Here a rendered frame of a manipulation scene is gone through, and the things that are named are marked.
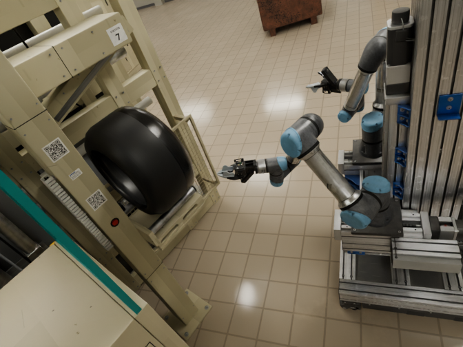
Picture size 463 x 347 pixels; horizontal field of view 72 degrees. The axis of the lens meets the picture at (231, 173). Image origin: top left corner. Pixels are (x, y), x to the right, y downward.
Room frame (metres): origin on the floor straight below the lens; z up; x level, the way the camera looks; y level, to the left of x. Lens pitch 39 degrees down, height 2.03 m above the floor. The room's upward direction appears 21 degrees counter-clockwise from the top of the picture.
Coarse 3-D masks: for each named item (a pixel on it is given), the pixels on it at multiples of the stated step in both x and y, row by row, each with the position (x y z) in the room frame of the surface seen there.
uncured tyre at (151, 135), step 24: (120, 120) 1.37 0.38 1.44; (144, 120) 1.35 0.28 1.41; (96, 144) 1.31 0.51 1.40; (120, 144) 1.24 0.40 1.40; (144, 144) 1.24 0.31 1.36; (168, 144) 1.26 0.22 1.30; (96, 168) 1.48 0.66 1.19; (120, 168) 1.59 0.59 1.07; (144, 168) 1.17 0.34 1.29; (168, 168) 1.20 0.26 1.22; (192, 168) 1.29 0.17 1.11; (120, 192) 1.44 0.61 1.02; (144, 192) 1.16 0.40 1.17; (168, 192) 1.16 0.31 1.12
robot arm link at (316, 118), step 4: (308, 116) 1.12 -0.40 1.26; (312, 116) 1.12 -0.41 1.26; (316, 116) 1.12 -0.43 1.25; (316, 120) 1.09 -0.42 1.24; (320, 120) 1.10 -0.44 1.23; (320, 124) 1.09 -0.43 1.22; (320, 128) 1.08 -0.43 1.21; (320, 132) 1.08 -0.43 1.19; (288, 156) 1.29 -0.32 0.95; (288, 160) 1.29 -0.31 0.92; (292, 160) 1.27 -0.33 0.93; (296, 160) 1.26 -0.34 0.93; (300, 160) 1.32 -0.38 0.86; (288, 164) 1.29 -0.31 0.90; (292, 164) 1.28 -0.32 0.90; (296, 164) 1.28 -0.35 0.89; (292, 168) 1.28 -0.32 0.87
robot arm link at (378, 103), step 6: (384, 30) 1.42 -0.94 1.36; (384, 36) 1.37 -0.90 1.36; (384, 60) 1.38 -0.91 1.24; (384, 66) 1.39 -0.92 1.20; (378, 72) 1.41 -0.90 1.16; (384, 72) 1.39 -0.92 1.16; (378, 78) 1.41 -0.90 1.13; (384, 78) 1.39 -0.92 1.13; (378, 84) 1.41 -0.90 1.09; (378, 90) 1.41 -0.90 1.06; (378, 96) 1.41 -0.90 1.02; (378, 102) 1.41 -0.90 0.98; (372, 108) 1.45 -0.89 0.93; (378, 108) 1.39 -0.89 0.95
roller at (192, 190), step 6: (192, 186) 1.39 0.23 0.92; (192, 192) 1.35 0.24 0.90; (186, 198) 1.32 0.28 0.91; (174, 204) 1.29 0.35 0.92; (180, 204) 1.29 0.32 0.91; (174, 210) 1.27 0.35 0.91; (162, 216) 1.24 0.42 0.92; (168, 216) 1.24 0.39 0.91; (156, 222) 1.21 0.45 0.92; (162, 222) 1.21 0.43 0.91; (150, 228) 1.19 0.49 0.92; (156, 228) 1.19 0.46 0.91
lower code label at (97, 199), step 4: (96, 192) 1.18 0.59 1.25; (100, 192) 1.19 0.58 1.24; (92, 196) 1.17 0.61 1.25; (96, 196) 1.17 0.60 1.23; (100, 196) 1.18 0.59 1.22; (104, 196) 1.19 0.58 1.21; (88, 200) 1.15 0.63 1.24; (92, 200) 1.16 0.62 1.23; (96, 200) 1.17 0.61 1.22; (100, 200) 1.17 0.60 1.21; (104, 200) 1.18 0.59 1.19; (92, 204) 1.15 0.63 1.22; (96, 204) 1.16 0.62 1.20; (100, 204) 1.17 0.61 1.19; (92, 208) 1.15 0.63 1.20; (96, 208) 1.15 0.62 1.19
